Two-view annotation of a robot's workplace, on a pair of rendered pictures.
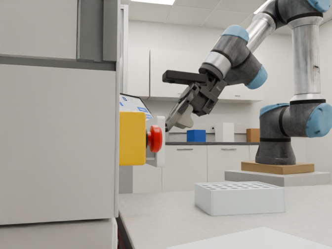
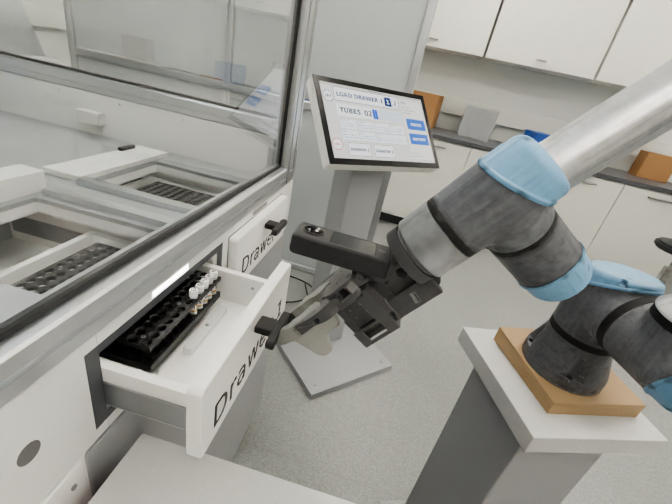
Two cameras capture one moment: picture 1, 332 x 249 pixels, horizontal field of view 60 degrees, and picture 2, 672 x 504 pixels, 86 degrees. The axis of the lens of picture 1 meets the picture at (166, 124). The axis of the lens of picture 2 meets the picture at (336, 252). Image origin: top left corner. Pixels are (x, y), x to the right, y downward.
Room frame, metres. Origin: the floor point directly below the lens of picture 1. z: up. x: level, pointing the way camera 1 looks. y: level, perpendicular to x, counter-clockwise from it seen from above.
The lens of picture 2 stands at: (0.42, -0.17, 1.23)
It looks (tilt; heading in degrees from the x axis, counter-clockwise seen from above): 27 degrees down; 20
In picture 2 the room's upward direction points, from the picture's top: 12 degrees clockwise
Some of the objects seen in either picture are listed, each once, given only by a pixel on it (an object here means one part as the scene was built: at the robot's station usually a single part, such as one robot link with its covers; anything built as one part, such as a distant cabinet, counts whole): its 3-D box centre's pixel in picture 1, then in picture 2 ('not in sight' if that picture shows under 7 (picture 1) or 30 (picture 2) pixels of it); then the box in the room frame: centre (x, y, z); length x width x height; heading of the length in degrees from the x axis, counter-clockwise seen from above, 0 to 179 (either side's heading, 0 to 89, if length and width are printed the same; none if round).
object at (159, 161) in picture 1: (148, 142); (249, 339); (0.75, 0.05, 0.87); 0.29 x 0.02 x 0.11; 14
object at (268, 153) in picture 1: (274, 150); (573, 346); (1.14, -0.43, 0.84); 0.15 x 0.15 x 0.10
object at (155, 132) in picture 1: (150, 138); not in sight; (0.42, 0.02, 0.88); 0.04 x 0.03 x 0.04; 14
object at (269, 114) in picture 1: (276, 120); (608, 301); (1.13, -0.44, 0.96); 0.13 x 0.12 x 0.14; 32
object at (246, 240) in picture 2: not in sight; (261, 235); (1.03, 0.23, 0.87); 0.29 x 0.02 x 0.11; 14
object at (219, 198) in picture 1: (237, 196); not in sight; (0.49, -0.12, 0.78); 0.12 x 0.08 x 0.04; 102
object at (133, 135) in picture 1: (128, 138); not in sight; (0.41, 0.05, 0.88); 0.07 x 0.05 x 0.07; 14
